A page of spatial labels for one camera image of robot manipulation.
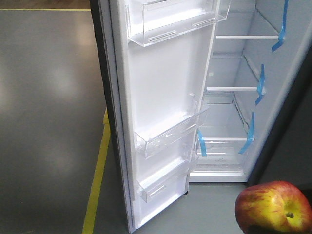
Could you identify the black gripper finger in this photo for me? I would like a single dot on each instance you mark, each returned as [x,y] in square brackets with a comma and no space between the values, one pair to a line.
[261,230]

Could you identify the red yellow apple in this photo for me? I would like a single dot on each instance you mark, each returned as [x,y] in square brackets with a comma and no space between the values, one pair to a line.
[277,205]

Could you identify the grey fridge with open door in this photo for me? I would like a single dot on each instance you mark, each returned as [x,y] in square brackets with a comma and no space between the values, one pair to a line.
[194,90]

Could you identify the clear lower door bin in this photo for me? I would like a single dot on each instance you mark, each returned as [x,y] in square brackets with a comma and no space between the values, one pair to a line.
[166,174]

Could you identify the clear door bin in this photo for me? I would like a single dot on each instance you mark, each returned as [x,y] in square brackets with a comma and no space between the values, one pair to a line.
[155,137]
[166,174]
[153,21]

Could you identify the clear middle door bin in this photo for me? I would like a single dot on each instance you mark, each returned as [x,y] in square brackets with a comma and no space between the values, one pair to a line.
[155,137]

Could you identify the clear upper door bin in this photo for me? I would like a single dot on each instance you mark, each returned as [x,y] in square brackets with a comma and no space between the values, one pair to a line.
[153,21]

